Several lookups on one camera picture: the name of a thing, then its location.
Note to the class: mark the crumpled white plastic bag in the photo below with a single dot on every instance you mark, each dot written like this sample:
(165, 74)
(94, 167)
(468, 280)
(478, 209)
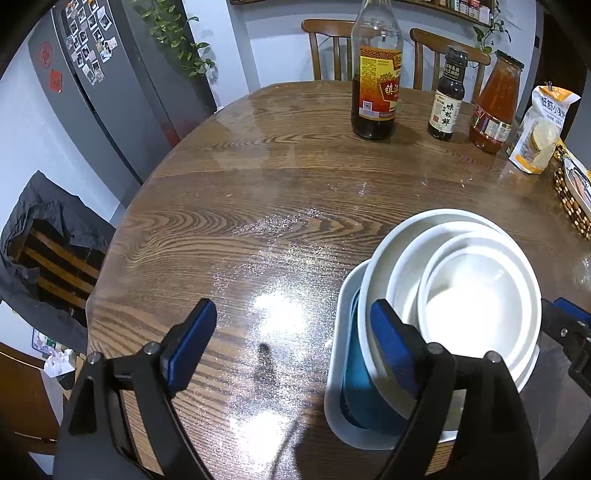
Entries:
(60, 364)

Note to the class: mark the wooden dining chair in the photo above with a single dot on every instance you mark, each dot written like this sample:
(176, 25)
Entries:
(429, 39)
(323, 27)

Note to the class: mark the red paper decoration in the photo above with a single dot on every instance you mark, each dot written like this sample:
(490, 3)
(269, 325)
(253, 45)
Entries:
(56, 80)
(45, 54)

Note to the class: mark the orange sauce jar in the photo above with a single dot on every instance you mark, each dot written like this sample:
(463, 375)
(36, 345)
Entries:
(496, 110)

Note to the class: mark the yellow capped vinegar bottle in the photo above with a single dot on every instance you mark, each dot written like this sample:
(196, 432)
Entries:
(376, 92)

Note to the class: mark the deep white ramekin bowl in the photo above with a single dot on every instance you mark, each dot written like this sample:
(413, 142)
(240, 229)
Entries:
(471, 304)

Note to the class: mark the brown wooden cabinet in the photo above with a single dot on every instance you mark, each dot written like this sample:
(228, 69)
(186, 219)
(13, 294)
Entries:
(27, 406)

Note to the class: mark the yellow snack packet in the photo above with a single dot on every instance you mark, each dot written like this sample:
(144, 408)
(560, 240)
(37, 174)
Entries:
(565, 150)

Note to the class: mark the blue ceramic dish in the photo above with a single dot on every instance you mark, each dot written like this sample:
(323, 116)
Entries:
(360, 397)

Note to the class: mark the dark grey jacket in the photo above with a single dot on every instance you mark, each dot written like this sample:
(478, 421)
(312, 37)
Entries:
(46, 207)

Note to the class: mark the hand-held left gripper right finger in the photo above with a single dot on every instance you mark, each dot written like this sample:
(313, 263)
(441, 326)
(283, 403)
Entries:
(392, 350)

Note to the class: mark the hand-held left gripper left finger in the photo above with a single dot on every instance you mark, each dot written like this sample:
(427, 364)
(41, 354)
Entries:
(194, 341)

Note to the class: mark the white yellow flour bag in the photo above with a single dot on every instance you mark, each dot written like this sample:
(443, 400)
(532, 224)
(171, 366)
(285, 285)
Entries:
(540, 134)

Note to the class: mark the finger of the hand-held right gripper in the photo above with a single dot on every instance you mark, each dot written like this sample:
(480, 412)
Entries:
(575, 311)
(577, 341)

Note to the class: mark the small trailing green plant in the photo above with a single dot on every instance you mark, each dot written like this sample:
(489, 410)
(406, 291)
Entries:
(491, 32)

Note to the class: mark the grey refrigerator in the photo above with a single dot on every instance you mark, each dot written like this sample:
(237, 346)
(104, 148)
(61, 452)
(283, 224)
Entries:
(129, 106)

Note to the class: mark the small dark sauce bottle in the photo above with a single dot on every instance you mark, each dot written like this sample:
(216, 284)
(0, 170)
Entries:
(445, 106)

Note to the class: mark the medium white bowl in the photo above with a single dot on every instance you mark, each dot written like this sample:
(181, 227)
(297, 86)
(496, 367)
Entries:
(404, 281)

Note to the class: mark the row of spice jars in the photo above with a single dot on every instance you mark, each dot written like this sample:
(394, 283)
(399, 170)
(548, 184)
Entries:
(464, 7)

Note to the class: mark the wooden beaded trivet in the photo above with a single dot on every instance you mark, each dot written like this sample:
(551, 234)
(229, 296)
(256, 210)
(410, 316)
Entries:
(568, 205)

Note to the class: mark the white oblong tray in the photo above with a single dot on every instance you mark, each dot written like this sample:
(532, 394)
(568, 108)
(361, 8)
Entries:
(579, 187)

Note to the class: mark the large grey bowl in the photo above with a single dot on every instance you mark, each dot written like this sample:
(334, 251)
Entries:
(383, 251)

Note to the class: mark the large hanging green plant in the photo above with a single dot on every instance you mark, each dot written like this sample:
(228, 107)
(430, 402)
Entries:
(180, 41)

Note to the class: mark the group of photo magnets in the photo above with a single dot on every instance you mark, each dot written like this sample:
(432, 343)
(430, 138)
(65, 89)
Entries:
(90, 41)

